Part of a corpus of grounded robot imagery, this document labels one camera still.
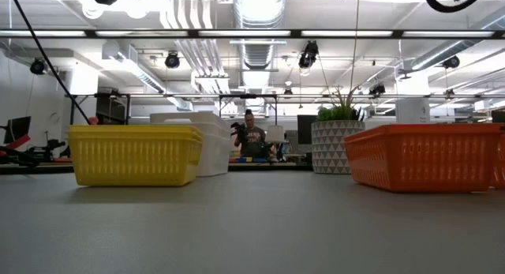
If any silver round air duct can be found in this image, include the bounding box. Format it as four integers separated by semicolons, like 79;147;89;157
232;0;288;70

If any black overhead frame bar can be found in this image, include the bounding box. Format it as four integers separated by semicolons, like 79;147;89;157
0;28;505;40

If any white box cabinet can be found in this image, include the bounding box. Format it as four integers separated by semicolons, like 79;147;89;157
395;97;432;126

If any triangle patterned planter pot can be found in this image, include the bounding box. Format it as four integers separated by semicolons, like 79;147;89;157
310;120;367;175

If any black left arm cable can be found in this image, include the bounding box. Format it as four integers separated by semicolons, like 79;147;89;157
6;0;92;126

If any black shelf unit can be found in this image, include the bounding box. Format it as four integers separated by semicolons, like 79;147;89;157
94;92;132;126

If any white lamp shade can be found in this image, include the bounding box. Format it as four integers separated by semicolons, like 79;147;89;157
264;124;286;144

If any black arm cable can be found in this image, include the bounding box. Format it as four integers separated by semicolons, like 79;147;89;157
423;0;491;14
6;0;92;126

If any person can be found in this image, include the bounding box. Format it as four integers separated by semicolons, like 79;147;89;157
230;108;274;160

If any dark background workbench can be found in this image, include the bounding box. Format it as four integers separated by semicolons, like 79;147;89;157
227;160;313;172

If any black monitor screen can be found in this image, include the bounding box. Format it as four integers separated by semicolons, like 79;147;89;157
296;114;318;145

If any black metal frame rig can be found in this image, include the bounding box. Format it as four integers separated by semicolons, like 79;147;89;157
218;93;279;127

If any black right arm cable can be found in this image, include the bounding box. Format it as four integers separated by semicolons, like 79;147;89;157
423;0;491;14

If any black desk monitor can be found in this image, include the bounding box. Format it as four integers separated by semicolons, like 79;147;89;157
0;115;32;145

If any thin hanging cable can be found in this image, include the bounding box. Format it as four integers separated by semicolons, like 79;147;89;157
349;0;361;94

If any green potted plant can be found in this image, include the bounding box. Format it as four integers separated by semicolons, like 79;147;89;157
316;87;367;123

